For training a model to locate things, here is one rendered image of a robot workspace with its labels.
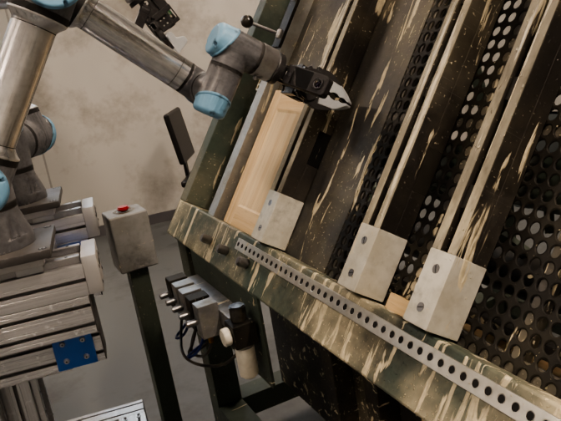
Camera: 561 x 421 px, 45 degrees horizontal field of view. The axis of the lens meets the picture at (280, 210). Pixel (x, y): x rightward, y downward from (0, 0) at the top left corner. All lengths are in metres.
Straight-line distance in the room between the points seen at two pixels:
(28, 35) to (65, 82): 4.10
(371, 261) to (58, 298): 0.71
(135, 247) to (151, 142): 3.45
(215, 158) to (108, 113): 3.32
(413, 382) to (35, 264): 0.85
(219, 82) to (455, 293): 0.68
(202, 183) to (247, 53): 0.82
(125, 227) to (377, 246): 1.05
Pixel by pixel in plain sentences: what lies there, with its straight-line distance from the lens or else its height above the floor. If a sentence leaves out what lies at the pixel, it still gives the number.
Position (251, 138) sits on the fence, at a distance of 2.00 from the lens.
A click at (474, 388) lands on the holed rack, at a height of 0.88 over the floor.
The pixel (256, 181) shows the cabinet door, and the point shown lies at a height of 1.00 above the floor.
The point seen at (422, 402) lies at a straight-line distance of 1.09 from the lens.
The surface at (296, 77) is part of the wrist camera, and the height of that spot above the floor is 1.29.
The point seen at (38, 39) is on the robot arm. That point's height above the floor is 1.45.
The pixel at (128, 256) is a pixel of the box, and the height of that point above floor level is 0.80.
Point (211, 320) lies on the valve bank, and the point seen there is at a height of 0.72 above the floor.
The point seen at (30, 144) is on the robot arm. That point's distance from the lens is 2.07.
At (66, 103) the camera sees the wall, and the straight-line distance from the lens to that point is 5.49.
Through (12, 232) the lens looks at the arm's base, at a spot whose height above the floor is 1.07.
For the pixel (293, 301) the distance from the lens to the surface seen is 1.44.
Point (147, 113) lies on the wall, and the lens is 5.51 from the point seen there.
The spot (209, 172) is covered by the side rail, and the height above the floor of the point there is 0.98.
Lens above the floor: 1.41
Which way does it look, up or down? 15 degrees down
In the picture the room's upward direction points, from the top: 9 degrees counter-clockwise
